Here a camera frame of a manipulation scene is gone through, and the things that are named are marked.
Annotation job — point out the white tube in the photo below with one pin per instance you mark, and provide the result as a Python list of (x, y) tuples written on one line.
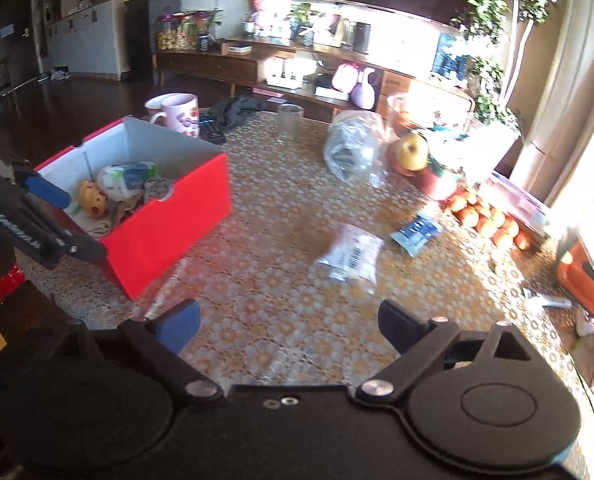
[(541, 300)]

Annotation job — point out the silver foil snack bag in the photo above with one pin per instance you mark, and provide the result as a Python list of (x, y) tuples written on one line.
[(157, 189)]

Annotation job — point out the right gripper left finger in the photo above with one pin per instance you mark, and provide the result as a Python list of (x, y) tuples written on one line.
[(156, 343)]

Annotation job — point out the pink plush toy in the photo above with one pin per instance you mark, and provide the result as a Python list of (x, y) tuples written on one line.
[(271, 18)]

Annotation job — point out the white printed plastic bag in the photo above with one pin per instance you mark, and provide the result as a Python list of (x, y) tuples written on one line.
[(123, 181)]

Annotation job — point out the clear drinking glass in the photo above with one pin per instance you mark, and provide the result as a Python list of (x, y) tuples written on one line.
[(289, 117)]

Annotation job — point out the pink bag on shelf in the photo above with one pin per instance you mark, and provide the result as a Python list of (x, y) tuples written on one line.
[(345, 77)]

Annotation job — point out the pink white mug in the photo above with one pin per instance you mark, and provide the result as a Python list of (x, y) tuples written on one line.
[(176, 111)]

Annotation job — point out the black cloth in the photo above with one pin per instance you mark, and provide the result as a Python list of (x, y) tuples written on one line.
[(234, 112)]

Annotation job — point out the orange and grey appliance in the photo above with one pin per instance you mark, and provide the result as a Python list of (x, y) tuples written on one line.
[(575, 271)]

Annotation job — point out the white purple snack packet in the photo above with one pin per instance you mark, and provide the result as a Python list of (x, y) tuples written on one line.
[(353, 255)]

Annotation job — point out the clear flat plastic container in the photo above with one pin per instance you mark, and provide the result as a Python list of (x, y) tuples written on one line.
[(532, 215)]

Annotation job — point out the clear bag with dark contents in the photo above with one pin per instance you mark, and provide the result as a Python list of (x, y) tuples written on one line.
[(355, 147)]

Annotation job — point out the small black speaker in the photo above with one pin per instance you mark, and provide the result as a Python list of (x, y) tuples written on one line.
[(361, 37)]

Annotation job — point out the purple vase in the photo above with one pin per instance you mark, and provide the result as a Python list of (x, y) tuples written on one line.
[(363, 95)]

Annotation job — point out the red cardboard box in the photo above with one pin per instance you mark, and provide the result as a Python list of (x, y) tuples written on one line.
[(163, 229)]

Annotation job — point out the blue white snack packet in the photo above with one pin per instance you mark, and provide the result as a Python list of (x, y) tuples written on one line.
[(414, 236)]

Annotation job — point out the pile of orange tangerines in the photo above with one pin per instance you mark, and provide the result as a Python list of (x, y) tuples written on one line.
[(490, 222)]

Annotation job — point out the potted green tree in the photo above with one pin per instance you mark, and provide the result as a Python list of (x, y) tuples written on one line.
[(495, 36)]

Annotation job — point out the clear plastic fruit bowl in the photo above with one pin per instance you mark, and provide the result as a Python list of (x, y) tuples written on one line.
[(441, 117)]

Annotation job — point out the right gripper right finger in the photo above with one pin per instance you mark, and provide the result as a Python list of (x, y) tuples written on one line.
[(422, 347)]

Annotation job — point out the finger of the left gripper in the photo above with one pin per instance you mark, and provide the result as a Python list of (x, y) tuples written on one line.
[(33, 182)]

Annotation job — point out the wooden tv cabinet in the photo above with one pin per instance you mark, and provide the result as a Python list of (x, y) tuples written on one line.
[(280, 71)]

